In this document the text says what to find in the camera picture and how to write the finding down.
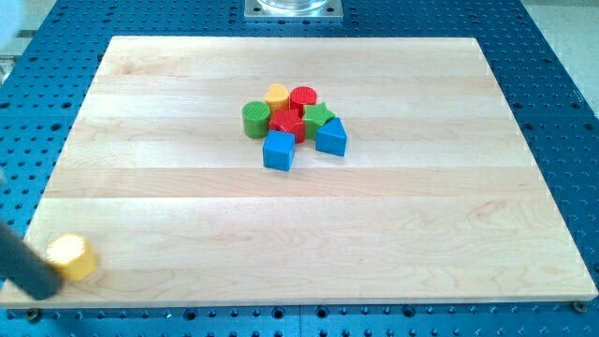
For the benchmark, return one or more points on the yellow hexagon block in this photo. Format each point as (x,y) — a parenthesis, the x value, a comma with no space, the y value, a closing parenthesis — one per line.
(72,256)

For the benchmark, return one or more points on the red cylinder block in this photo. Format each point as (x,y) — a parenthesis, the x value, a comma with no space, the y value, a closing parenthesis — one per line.
(301,96)

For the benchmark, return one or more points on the blue perforated metal table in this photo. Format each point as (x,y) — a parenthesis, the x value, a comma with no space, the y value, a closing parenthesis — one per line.
(45,90)

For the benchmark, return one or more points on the blue triangle block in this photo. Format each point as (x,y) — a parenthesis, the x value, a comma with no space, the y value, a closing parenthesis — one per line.
(331,138)

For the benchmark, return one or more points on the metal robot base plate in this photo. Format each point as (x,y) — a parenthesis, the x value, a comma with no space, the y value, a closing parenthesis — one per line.
(293,10)

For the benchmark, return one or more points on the light wooden board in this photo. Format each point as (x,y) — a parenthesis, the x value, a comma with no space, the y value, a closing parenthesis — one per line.
(438,198)

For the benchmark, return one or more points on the red star block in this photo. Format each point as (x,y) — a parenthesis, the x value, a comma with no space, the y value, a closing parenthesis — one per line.
(289,121)

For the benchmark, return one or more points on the green cylinder block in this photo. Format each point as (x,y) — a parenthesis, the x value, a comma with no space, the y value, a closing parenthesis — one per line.
(255,118)

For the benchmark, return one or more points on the blue cube block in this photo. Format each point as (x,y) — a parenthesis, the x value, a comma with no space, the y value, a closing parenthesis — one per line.
(278,150)

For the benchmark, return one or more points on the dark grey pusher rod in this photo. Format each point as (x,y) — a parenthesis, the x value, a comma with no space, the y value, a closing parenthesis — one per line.
(25,268)

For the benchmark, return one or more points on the green star block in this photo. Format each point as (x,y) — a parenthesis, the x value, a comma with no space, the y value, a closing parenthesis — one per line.
(314,117)

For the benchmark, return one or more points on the yellow heart block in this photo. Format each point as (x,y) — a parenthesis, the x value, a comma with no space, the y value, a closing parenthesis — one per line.
(277,98)

